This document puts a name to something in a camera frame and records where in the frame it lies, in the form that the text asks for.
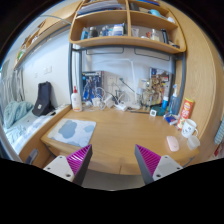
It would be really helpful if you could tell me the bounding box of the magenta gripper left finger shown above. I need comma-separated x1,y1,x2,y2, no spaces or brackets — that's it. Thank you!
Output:
44,145,93,186

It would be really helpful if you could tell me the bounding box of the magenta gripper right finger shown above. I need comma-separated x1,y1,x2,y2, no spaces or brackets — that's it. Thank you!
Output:
135,144,182,184

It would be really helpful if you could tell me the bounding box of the pink computer mouse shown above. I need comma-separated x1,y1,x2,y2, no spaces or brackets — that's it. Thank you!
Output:
167,136,179,152

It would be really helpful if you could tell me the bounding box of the blue cloud mouse pad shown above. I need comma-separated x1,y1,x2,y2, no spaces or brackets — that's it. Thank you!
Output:
48,119,96,147

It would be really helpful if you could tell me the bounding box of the clear plastic cup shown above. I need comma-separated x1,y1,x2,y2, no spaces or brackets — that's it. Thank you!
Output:
187,135,200,150

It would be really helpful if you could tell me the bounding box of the small white clock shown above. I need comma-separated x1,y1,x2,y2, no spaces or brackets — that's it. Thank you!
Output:
150,109,157,117

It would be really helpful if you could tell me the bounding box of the white mug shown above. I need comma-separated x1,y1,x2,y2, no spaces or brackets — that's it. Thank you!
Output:
181,119,198,138

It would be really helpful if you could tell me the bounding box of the bed with white sheet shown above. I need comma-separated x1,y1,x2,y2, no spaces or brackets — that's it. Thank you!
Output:
4,104,66,155

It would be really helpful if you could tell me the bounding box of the blue spray bottle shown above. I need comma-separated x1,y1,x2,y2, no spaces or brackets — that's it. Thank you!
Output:
168,84,178,114

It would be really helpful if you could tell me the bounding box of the white power strip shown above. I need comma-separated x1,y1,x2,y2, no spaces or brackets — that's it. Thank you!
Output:
115,104,127,111

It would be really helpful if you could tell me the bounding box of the black backpack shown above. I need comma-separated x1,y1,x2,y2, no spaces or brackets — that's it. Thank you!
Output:
32,81,54,116

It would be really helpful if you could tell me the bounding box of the white lotion bottle red cap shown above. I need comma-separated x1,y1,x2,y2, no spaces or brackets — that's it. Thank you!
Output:
71,88,82,112

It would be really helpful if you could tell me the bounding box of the red yellow chips can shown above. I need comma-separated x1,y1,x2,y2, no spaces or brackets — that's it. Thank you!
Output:
177,98,194,130

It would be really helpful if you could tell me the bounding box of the teal blanket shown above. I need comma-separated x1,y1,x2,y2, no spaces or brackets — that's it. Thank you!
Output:
4,101,33,128

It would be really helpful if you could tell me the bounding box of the colourful figure box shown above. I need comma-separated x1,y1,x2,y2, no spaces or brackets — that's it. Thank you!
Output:
150,68,172,105

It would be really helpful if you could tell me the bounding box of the blue robot model box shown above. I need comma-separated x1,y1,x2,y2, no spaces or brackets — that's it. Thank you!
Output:
82,71,104,101

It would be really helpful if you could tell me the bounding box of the wooden wall shelf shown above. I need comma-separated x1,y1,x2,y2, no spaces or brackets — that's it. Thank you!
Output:
69,0,186,54

